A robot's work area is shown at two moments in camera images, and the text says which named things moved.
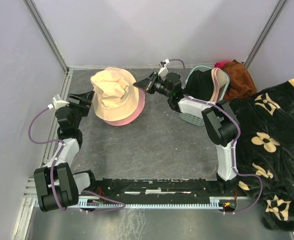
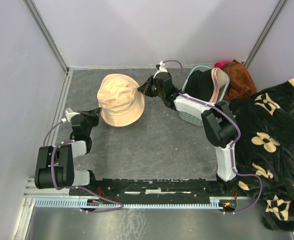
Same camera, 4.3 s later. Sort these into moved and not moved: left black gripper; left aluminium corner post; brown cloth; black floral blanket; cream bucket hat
Moved: cream bucket hat; left black gripper
Not moved: brown cloth; black floral blanket; left aluminium corner post
